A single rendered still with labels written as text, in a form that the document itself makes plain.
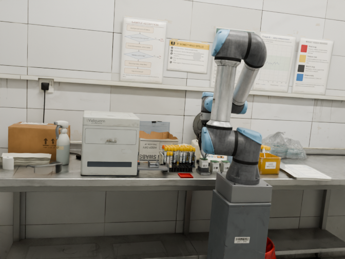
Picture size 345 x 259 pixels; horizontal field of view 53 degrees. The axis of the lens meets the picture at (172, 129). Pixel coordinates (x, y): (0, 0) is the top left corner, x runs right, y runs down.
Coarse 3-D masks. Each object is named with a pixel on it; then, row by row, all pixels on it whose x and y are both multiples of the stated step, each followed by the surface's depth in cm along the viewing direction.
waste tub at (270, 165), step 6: (270, 156) 211; (276, 156) 205; (258, 162) 201; (264, 162) 199; (270, 162) 200; (276, 162) 201; (258, 168) 200; (264, 168) 199; (270, 168) 200; (276, 168) 202; (264, 174) 200; (270, 174) 201
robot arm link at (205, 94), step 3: (204, 93) 187; (207, 93) 185; (210, 93) 185; (213, 93) 186; (204, 96) 186; (207, 96) 185; (210, 96) 193; (201, 102) 190; (201, 105) 189; (201, 108) 189; (204, 108) 187; (201, 111) 189; (204, 111) 187; (207, 111) 186
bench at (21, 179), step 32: (0, 160) 190; (288, 160) 244; (320, 160) 252; (320, 224) 282; (32, 256) 208; (64, 256) 211; (96, 256) 214; (128, 256) 216; (160, 256) 219; (192, 256) 223; (320, 256) 284
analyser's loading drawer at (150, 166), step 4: (148, 160) 183; (148, 164) 183; (152, 164) 186; (156, 164) 186; (168, 164) 182; (140, 168) 179; (144, 168) 179; (148, 168) 180; (152, 168) 181; (156, 168) 181; (160, 168) 182; (164, 168) 182; (168, 168) 182
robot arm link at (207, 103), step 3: (204, 99) 183; (207, 99) 176; (210, 99) 174; (204, 102) 178; (207, 102) 174; (210, 102) 174; (204, 105) 178; (207, 105) 174; (210, 105) 174; (207, 108) 175; (210, 108) 174; (210, 111) 175
